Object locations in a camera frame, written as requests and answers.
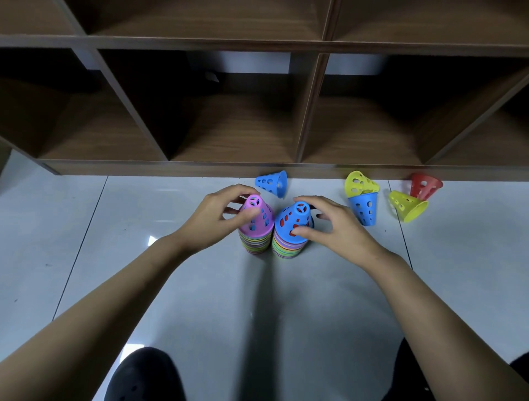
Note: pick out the person's left leg black trousers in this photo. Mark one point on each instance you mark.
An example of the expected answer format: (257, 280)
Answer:
(144, 378)

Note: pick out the purple perforated plastic cone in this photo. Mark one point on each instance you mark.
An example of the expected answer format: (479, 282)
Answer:
(263, 223)

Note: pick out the blue perforated cone red inside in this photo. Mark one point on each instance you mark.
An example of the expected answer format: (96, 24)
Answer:
(289, 221)

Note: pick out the person's right thumb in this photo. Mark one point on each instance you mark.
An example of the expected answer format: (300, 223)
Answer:
(305, 233)

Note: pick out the stack of colourful plastic cones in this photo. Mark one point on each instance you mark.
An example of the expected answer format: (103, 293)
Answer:
(256, 244)
(287, 250)

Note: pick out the person's right forearm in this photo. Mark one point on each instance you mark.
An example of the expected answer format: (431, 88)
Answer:
(438, 330)

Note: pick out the person's left forearm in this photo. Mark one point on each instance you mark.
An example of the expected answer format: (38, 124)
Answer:
(95, 318)

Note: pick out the person's left thumb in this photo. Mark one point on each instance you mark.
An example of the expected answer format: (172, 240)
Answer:
(246, 219)

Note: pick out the person's right hand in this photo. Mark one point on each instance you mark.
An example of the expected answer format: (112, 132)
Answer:
(345, 235)

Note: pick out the brown wooden shelf unit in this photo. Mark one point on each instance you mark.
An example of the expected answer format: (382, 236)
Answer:
(239, 128)

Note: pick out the person's left hand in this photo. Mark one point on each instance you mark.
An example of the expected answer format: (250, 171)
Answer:
(206, 221)

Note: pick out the red perforated plastic cone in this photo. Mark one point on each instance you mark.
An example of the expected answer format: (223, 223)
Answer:
(425, 186)

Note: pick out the person's leg black trousers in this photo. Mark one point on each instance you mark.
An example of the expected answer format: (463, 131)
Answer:
(144, 378)
(407, 380)

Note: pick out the person's right leg black trousers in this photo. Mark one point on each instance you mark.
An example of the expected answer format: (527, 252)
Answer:
(407, 380)

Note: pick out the yellow perforated plastic cone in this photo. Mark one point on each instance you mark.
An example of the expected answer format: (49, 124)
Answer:
(409, 206)
(359, 184)

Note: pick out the blue perforated plastic cone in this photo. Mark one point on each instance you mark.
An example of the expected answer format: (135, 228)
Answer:
(365, 210)
(270, 184)

